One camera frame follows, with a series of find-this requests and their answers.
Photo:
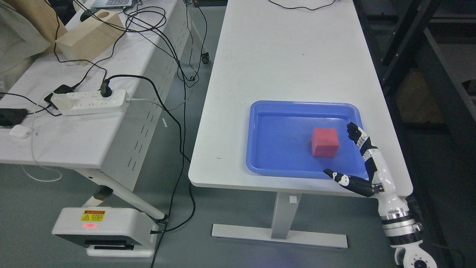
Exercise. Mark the black power adapter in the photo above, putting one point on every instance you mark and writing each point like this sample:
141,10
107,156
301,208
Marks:
62,89

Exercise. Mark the white floor device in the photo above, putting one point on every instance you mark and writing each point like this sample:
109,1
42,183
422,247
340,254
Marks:
107,231

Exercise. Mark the wooden tissue box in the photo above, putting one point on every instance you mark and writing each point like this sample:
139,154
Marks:
91,37

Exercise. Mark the white earbuds case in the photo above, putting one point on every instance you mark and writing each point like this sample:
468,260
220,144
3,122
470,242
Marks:
20,131

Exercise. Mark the white side desk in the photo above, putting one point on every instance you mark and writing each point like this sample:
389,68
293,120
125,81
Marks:
105,139

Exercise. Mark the laptop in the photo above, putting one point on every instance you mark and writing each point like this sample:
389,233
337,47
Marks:
113,4

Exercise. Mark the white power strip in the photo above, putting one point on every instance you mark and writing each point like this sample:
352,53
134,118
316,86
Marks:
91,102

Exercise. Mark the white table with tray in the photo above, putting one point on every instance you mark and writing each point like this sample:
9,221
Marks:
293,92

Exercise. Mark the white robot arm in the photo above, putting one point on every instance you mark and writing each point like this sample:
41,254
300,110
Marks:
409,238

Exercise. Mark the blue plastic tray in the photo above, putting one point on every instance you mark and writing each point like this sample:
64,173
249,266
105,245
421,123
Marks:
279,139

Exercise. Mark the black metal shelf right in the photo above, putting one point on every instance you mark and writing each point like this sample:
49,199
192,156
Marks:
424,55

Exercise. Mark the pink foam block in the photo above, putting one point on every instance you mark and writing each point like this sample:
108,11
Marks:
324,142

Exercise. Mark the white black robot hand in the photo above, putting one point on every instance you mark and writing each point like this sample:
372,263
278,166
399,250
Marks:
379,183

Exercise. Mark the black smartphone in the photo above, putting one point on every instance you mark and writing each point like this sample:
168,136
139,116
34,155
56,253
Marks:
10,117

